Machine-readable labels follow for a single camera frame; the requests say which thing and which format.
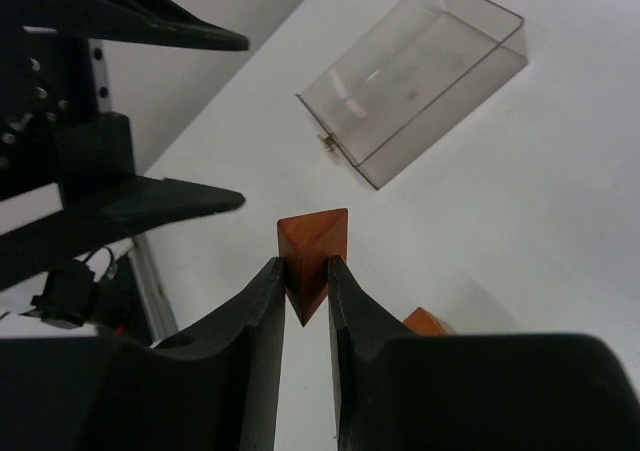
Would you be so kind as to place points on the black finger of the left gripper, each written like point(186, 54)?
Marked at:
point(152, 22)

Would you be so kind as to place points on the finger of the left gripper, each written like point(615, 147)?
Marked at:
point(123, 211)

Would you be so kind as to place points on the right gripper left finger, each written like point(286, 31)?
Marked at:
point(212, 386)

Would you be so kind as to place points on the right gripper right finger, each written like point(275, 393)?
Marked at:
point(397, 390)

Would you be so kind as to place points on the long red-brown wood block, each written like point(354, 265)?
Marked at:
point(425, 323)

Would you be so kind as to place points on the small red-brown wood block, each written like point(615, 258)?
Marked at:
point(306, 243)

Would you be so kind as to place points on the clear plastic box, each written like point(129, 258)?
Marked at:
point(409, 80)

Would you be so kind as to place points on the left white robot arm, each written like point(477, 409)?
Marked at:
point(58, 128)

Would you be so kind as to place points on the left aluminium rail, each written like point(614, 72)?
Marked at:
point(158, 312)

